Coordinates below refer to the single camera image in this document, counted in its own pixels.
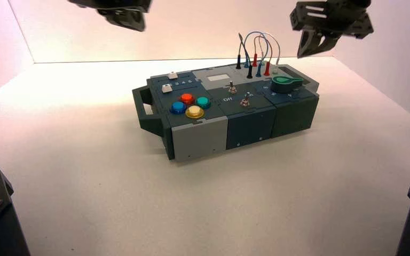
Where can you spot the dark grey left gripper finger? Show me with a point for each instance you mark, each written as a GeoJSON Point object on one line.
{"type": "Point", "coordinates": [113, 16]}
{"type": "Point", "coordinates": [134, 20]}

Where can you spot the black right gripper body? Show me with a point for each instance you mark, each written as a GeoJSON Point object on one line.
{"type": "Point", "coordinates": [332, 17]}

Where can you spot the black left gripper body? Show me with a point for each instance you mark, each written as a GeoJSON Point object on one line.
{"type": "Point", "coordinates": [120, 4]}

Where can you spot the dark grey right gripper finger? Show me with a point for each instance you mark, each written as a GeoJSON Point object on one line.
{"type": "Point", "coordinates": [307, 42]}
{"type": "Point", "coordinates": [327, 39]}

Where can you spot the small metal toggle switch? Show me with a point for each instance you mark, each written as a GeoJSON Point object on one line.
{"type": "Point", "coordinates": [232, 90]}
{"type": "Point", "coordinates": [244, 102]}

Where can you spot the green and black rotary knob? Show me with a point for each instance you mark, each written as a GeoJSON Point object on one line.
{"type": "Point", "coordinates": [282, 84]}

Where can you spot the white slider knob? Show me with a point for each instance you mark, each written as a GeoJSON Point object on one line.
{"type": "Point", "coordinates": [166, 88]}
{"type": "Point", "coordinates": [172, 75]}

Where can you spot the red round push button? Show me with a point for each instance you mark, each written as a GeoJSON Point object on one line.
{"type": "Point", "coordinates": [187, 98]}

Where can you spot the small white display screen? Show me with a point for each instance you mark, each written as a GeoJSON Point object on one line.
{"type": "Point", "coordinates": [218, 77]}

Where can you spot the blue round push button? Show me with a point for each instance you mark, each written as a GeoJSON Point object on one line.
{"type": "Point", "coordinates": [178, 107]}

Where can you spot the green round push button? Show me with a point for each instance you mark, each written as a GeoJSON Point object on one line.
{"type": "Point", "coordinates": [203, 102]}

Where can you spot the yellow round push button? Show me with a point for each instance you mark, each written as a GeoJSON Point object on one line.
{"type": "Point", "coordinates": [194, 111]}

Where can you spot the blue and grey control box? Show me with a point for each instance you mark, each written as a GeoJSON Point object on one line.
{"type": "Point", "coordinates": [198, 137]}

